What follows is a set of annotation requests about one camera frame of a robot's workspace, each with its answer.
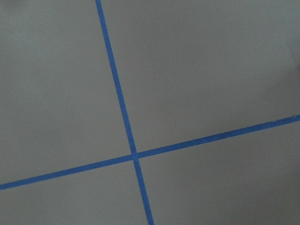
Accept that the long vertical blue tape strip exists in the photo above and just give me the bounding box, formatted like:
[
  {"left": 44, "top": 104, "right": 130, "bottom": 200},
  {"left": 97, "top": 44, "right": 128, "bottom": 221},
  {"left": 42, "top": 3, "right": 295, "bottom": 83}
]
[{"left": 96, "top": 0, "right": 155, "bottom": 225}]

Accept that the long horizontal blue tape strip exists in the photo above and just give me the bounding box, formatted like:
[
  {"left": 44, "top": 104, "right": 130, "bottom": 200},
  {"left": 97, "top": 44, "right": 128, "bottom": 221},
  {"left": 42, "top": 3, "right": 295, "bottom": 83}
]
[{"left": 0, "top": 115, "right": 300, "bottom": 190}]

